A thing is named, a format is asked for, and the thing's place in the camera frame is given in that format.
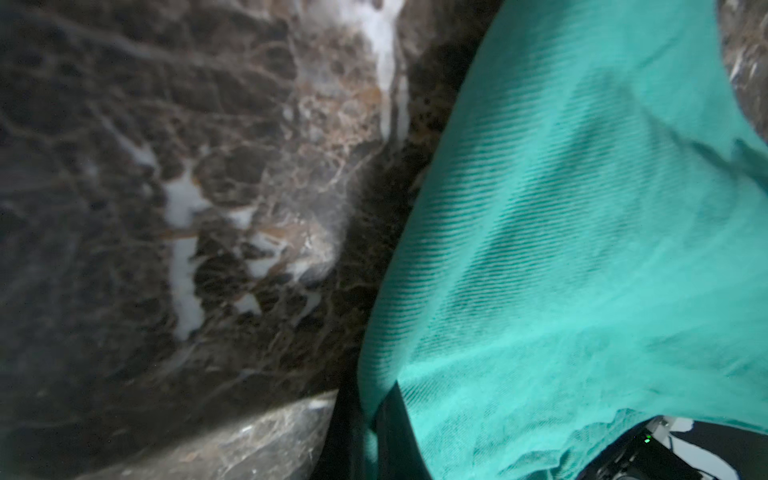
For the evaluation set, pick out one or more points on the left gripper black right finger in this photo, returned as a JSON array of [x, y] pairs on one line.
[[399, 456]]

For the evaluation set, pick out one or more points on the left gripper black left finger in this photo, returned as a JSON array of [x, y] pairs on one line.
[[342, 456]]

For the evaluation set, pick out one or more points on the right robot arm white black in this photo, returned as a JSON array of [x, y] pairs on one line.
[[653, 451]]

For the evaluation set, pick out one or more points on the green long pants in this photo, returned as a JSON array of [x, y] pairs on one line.
[[588, 249]]

